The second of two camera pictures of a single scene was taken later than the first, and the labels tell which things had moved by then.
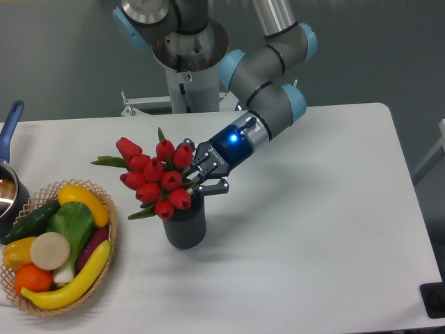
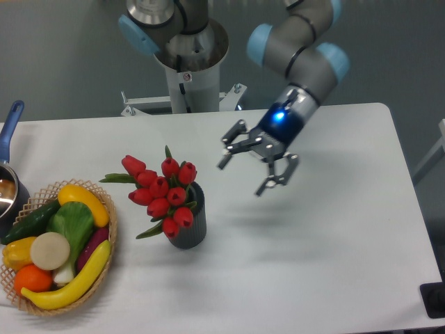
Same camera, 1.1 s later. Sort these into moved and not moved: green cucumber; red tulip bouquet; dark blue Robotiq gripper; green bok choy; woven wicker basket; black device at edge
Moved: dark blue Robotiq gripper; red tulip bouquet
Not moved: woven wicker basket; green bok choy; black device at edge; green cucumber
